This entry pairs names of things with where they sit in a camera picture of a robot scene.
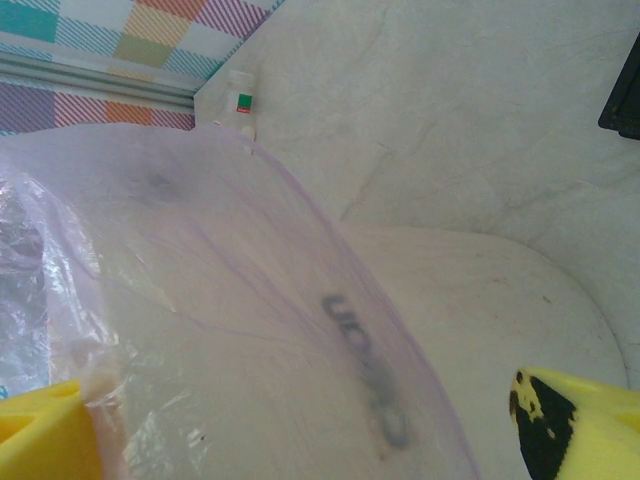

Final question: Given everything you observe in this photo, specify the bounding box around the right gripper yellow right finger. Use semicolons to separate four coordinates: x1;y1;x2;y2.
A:
508;367;640;480

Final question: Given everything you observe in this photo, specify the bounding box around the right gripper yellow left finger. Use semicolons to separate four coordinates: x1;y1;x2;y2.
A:
0;378;104;480

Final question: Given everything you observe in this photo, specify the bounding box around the cream plastic waste bin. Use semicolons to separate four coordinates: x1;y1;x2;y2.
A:
0;124;629;480

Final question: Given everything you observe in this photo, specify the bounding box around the purple translucent bin liner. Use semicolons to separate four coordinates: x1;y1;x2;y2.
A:
0;124;482;480

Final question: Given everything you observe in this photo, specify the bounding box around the clear bottle red green label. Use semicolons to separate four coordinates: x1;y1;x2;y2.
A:
212;69;258;134

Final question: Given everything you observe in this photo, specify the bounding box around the black grey chessboard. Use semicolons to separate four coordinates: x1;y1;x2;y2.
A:
598;29;640;142

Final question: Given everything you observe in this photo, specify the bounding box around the aluminium frame post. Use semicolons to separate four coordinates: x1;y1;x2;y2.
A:
0;49;197;110

